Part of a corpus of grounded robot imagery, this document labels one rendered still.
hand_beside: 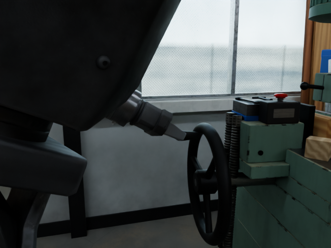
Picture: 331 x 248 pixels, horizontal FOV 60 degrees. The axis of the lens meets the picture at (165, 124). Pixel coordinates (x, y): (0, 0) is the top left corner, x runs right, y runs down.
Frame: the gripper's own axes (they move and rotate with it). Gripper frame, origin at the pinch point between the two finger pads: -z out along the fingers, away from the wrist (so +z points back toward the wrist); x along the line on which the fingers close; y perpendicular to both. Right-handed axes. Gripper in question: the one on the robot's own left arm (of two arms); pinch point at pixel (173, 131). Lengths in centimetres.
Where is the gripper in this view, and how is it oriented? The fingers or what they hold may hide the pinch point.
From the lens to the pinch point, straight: 67.9
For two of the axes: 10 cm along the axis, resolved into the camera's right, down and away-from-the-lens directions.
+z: -8.5, -4.6, -2.4
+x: 2.9, -0.4, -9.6
